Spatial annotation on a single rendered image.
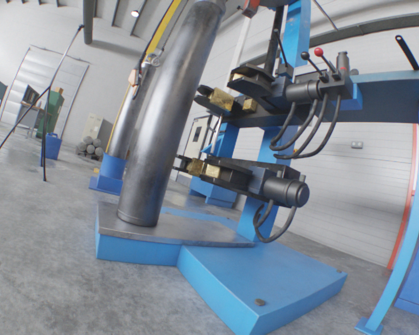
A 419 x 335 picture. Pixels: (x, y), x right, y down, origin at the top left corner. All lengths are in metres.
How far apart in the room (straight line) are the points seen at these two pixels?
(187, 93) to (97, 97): 10.97
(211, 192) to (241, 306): 2.82
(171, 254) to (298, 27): 1.89
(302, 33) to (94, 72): 11.30
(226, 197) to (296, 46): 2.68
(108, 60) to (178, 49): 11.52
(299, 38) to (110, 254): 1.90
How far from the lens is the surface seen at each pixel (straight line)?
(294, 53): 1.71
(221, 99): 1.32
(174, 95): 0.94
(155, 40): 4.06
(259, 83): 0.94
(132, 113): 2.22
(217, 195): 3.41
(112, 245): 0.87
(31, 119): 6.55
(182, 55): 1.03
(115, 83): 12.08
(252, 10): 1.92
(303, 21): 2.05
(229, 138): 1.53
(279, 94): 1.01
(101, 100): 11.80
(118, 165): 2.17
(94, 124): 11.04
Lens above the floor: 0.45
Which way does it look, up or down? 2 degrees up
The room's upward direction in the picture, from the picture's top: 16 degrees clockwise
